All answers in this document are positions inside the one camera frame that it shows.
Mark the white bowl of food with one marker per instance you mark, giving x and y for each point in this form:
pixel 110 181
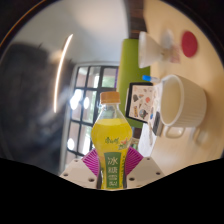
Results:
pixel 148 50

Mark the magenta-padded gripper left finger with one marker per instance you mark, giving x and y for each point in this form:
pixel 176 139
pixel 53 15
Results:
pixel 80 171

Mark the flat round red coaster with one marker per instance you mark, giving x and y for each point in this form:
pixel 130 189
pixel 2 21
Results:
pixel 189 44

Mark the long linear ceiling light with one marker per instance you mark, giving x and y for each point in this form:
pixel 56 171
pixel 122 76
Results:
pixel 61 71

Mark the white ribbed mug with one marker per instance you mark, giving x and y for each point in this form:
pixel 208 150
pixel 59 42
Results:
pixel 188 101

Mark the small blue-capped bottle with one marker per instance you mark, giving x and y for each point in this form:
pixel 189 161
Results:
pixel 150 78

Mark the green upholstered bench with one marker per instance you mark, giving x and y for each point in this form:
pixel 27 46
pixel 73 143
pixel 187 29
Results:
pixel 130 66

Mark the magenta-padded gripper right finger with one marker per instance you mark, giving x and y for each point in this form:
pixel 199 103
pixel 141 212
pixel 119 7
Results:
pixel 143 171

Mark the yellow drink bottle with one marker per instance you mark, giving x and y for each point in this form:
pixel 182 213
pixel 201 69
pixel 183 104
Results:
pixel 111 143

